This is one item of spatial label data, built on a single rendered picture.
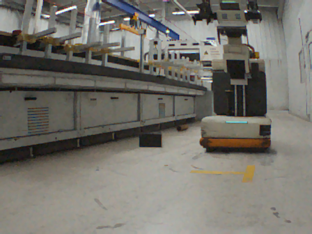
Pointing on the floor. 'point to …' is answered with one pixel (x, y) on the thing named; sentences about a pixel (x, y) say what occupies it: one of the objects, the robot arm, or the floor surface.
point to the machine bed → (81, 111)
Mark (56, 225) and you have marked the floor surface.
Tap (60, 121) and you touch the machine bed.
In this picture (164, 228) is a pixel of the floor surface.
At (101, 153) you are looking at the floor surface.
